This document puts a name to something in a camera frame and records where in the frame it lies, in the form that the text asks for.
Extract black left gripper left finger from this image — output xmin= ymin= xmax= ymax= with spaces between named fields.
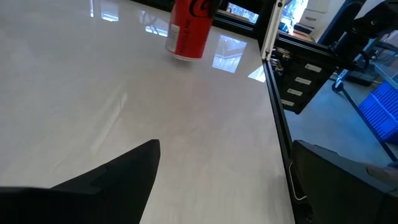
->
xmin=0 ymin=139 xmax=161 ymax=224

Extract blue plastic crate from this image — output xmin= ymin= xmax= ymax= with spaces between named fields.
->
xmin=357 ymin=80 xmax=398 ymax=146

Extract red can with black script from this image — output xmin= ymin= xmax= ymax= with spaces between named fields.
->
xmin=164 ymin=0 xmax=223 ymax=62

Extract black box with white labels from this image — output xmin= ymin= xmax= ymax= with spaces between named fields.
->
xmin=271 ymin=46 xmax=338 ymax=115

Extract silver bracket strip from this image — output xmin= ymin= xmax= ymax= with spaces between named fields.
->
xmin=260 ymin=0 xmax=285 ymax=62

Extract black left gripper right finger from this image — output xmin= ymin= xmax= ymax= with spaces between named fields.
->
xmin=290 ymin=139 xmax=398 ymax=224

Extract white drawer cabinet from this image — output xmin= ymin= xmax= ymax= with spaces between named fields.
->
xmin=294 ymin=0 xmax=330 ymax=35

